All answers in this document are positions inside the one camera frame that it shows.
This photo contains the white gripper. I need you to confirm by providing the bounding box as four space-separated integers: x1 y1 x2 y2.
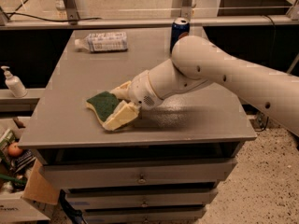
103 70 163 131

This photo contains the green and yellow sponge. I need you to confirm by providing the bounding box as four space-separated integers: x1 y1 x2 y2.
86 91 120 124

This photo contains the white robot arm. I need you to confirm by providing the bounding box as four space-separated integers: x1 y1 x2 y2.
111 35 299 135

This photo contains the clear plastic water bottle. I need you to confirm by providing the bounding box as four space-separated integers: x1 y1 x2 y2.
75 32 128 53

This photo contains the grey drawer cabinet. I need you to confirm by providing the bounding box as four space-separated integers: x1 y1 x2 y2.
21 28 256 224

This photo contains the blue pepsi can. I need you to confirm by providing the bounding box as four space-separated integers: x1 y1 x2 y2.
170 17 190 50

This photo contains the white pump dispenser bottle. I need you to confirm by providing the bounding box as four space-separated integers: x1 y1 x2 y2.
1 65 27 98

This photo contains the orange fruit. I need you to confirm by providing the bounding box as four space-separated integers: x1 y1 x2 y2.
7 142 23 158

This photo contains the cardboard box with clutter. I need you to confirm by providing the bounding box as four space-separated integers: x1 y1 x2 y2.
0 119 59 223

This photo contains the metal frame rail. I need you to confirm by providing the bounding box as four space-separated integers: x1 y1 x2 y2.
0 15 299 30

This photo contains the black cable on rail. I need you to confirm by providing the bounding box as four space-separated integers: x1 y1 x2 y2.
0 0 103 23

